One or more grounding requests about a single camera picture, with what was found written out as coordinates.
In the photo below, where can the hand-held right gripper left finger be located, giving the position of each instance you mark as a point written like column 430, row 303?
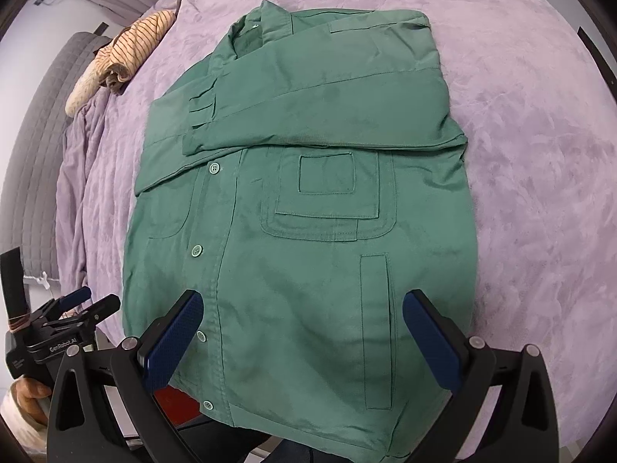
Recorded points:
column 176, row 342

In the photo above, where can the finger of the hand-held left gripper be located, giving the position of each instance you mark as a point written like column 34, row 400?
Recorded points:
column 103, row 306
column 77, row 296

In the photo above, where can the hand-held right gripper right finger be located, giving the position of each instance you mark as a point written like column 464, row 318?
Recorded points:
column 431, row 342

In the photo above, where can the green work jacket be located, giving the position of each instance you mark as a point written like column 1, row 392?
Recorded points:
column 299, row 260

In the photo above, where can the person's left forearm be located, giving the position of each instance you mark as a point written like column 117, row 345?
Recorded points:
column 19, row 427

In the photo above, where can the person's left hand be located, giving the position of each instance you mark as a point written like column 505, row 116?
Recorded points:
column 33, row 395

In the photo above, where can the red object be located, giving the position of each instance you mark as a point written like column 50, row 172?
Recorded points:
column 176, row 402

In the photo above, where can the cream knitted sweater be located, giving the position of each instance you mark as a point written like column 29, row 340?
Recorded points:
column 84, row 91

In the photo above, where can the lavender plush blanket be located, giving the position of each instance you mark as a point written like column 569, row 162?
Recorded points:
column 530, row 154

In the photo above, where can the cream striped garment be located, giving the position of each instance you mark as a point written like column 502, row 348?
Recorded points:
column 140, row 41

